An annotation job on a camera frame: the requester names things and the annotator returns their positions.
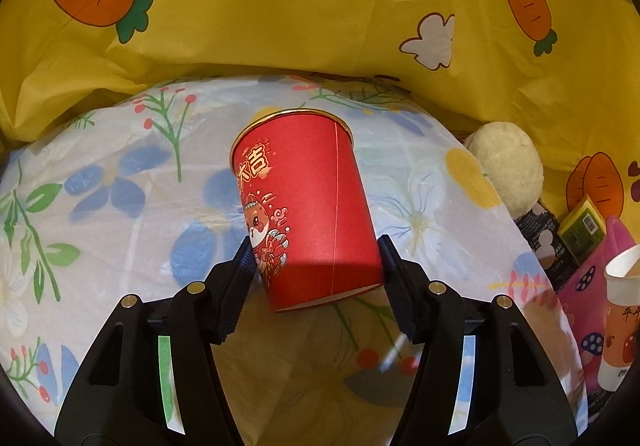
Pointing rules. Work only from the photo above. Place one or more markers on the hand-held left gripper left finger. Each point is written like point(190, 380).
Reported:
point(240, 286)

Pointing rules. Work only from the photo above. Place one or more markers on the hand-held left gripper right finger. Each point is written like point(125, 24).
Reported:
point(395, 276)

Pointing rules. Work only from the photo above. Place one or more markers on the red paper cup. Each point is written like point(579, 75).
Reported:
point(310, 206)

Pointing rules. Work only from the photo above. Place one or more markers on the pink plastic bucket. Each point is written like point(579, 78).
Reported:
point(590, 286)

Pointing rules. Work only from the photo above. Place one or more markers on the white paper cup orange label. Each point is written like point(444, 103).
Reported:
point(620, 341)

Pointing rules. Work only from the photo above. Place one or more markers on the floral plastic tablecloth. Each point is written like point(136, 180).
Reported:
point(125, 226)

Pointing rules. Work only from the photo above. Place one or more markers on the black box cloud print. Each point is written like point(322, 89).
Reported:
point(545, 246)

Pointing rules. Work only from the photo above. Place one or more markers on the cream plush ball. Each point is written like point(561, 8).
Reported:
point(505, 166)

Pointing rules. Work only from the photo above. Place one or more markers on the yellow box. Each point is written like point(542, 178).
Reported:
point(582, 226)

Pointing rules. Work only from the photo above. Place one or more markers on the yellow carrot print curtain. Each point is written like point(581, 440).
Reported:
point(300, 1)

